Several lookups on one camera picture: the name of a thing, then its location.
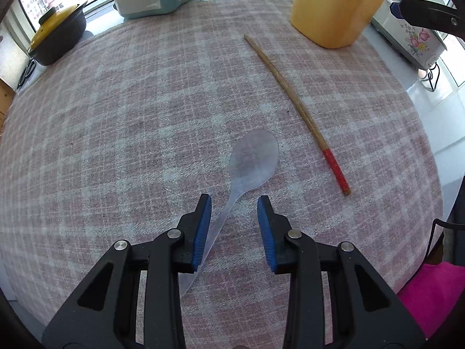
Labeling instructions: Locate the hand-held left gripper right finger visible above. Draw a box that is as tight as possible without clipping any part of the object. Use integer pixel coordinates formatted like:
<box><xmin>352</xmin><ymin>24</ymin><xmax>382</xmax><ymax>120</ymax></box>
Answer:
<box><xmin>257</xmin><ymin>195</ymin><xmax>425</xmax><ymax>349</ymax></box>

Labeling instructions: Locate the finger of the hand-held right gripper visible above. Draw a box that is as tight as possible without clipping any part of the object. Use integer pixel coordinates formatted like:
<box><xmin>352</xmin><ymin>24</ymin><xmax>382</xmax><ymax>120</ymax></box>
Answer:
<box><xmin>390</xmin><ymin>0</ymin><xmax>465</xmax><ymax>39</ymax></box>

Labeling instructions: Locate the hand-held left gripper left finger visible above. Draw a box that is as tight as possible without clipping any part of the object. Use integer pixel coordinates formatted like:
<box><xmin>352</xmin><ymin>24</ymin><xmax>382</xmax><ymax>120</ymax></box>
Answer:
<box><xmin>42</xmin><ymin>193</ymin><xmax>212</xmax><ymax>349</ymax></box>

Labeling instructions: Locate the clear plastic spoon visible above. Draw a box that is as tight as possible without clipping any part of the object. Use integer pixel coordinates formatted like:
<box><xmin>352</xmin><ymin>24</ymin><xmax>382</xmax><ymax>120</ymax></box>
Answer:
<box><xmin>178</xmin><ymin>129</ymin><xmax>280</xmax><ymax>297</ymax></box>

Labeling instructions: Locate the yellow plastic container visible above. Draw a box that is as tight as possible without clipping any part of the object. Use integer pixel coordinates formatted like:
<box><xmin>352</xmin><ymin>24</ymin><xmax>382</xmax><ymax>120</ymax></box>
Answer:
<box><xmin>290</xmin><ymin>0</ymin><xmax>391</xmax><ymax>49</ymax></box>

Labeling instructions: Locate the white floral appliance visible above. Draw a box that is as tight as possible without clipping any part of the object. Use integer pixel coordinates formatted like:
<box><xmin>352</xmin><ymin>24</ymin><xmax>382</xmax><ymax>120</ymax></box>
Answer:
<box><xmin>371</xmin><ymin>0</ymin><xmax>448</xmax><ymax>70</ymax></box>

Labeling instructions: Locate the pink plaid tablecloth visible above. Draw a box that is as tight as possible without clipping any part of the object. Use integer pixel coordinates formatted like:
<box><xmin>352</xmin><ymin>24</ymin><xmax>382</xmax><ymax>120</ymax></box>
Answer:
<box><xmin>0</xmin><ymin>0</ymin><xmax>446</xmax><ymax>349</ymax></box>

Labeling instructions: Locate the red-tipped wooden chopstick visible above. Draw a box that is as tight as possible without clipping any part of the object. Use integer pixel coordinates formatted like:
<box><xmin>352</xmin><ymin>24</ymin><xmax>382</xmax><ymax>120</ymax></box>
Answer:
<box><xmin>243</xmin><ymin>34</ymin><xmax>352</xmax><ymax>196</ymax></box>

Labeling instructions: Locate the pink cloth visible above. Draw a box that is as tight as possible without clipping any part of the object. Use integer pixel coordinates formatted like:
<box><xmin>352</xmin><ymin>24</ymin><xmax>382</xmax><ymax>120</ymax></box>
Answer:
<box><xmin>396</xmin><ymin>262</ymin><xmax>465</xmax><ymax>340</ymax></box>

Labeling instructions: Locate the black clay pot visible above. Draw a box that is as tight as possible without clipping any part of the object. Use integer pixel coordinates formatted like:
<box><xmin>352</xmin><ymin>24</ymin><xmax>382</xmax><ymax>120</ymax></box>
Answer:
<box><xmin>28</xmin><ymin>2</ymin><xmax>88</xmax><ymax>67</ymax></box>

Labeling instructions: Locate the pine plank board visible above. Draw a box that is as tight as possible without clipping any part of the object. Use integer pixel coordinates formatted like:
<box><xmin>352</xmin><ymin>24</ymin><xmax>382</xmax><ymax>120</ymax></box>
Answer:
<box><xmin>0</xmin><ymin>78</ymin><xmax>16</xmax><ymax>131</ymax></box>

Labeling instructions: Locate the yellow pot lid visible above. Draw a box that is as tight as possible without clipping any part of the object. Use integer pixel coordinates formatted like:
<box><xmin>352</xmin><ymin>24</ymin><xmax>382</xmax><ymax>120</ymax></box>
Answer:
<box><xmin>29</xmin><ymin>3</ymin><xmax>84</xmax><ymax>49</ymax></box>

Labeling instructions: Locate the black power cord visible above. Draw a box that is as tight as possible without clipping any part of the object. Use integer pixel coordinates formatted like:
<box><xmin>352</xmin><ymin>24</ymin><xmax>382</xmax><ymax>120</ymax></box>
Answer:
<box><xmin>421</xmin><ymin>67</ymin><xmax>438</xmax><ymax>92</ymax></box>
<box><xmin>20</xmin><ymin>60</ymin><xmax>37</xmax><ymax>88</ymax></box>

